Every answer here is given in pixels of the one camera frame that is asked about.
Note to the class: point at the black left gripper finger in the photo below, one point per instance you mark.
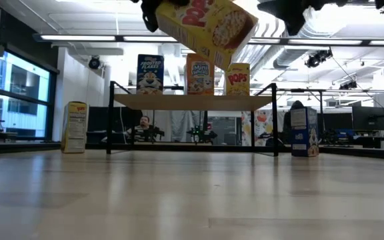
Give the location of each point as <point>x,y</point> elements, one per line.
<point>149,15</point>

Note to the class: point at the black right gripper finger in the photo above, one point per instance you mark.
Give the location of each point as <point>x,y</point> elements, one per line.
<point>288,16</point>

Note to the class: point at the yellow Pops cereal box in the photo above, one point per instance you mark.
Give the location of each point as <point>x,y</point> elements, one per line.
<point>238,81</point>
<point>208,30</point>
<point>75,130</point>

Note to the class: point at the blue Frosted Flakes cereal box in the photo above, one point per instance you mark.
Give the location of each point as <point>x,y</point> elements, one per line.
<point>303,133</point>
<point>150,76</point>

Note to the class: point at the orange Mini Wheats cereal box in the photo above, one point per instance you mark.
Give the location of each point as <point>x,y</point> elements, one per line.
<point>198,80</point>

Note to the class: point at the background black robot arm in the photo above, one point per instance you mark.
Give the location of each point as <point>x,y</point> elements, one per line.
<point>147,134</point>
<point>202,135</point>

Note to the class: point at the wooden shelf with black legs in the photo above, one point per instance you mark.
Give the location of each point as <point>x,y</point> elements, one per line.
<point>192,102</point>

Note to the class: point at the black ceiling stage light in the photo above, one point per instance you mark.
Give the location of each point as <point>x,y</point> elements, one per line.
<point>348,85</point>
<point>318,58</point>

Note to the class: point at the black round ceiling speaker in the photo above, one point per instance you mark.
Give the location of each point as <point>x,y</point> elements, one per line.
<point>94,62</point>

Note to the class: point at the overhead LED light bar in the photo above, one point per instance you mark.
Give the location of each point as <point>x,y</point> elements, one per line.
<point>78,37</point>

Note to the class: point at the person behind robots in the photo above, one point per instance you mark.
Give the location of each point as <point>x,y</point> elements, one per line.
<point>143,120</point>

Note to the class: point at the black computer monitor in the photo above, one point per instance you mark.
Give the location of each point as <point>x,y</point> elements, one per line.
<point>118,116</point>
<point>337,121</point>
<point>368,118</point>

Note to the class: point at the floral patterned curtain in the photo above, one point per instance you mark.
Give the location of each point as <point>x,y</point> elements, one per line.
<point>262,128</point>

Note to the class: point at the dark board panel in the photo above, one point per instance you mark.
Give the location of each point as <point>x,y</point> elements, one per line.
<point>227,130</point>

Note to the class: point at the large glass window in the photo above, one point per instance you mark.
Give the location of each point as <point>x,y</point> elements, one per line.
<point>22,96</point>

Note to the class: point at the silver ventilation duct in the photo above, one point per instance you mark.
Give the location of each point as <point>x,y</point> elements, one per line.
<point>287,58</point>

